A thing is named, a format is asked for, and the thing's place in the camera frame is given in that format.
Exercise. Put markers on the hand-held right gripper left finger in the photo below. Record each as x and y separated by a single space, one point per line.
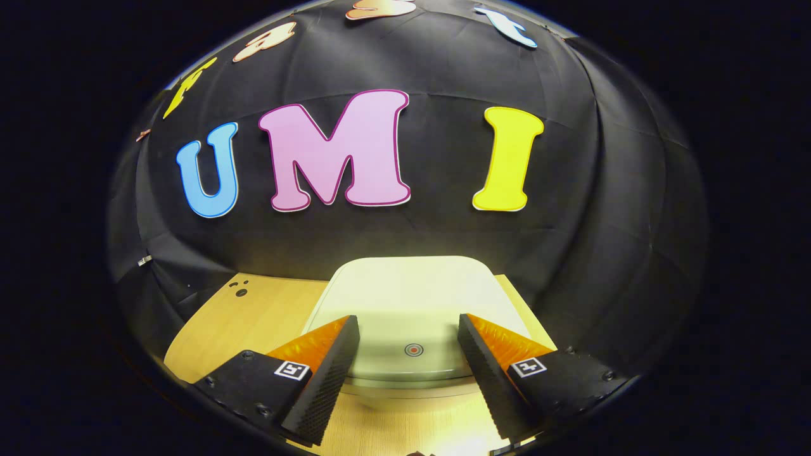
329 373

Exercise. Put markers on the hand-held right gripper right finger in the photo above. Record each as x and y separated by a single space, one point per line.
481 367

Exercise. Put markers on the light green desktop garbage bin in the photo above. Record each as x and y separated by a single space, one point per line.
408 297

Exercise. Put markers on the wooden desktop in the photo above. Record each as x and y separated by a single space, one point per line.
253 316

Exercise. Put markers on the black backdrop cloth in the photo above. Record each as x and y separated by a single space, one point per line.
443 234

